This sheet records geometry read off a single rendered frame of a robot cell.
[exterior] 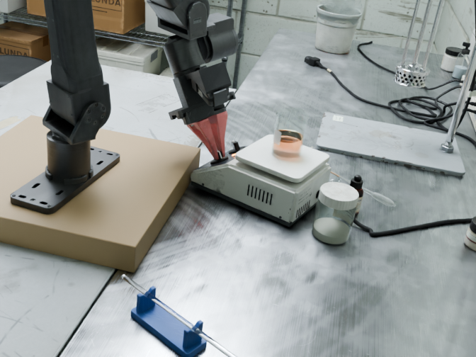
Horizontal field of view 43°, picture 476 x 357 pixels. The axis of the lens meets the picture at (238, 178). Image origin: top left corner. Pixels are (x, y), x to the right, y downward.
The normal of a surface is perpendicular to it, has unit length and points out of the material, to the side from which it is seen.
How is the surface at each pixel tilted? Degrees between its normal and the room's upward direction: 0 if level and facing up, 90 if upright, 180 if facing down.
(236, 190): 90
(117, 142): 0
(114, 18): 86
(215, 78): 65
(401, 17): 90
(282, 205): 90
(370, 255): 0
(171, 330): 0
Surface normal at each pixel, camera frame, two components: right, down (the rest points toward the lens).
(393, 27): -0.21, 0.44
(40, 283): 0.11, -0.88
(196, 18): 0.70, 0.40
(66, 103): -0.72, 0.36
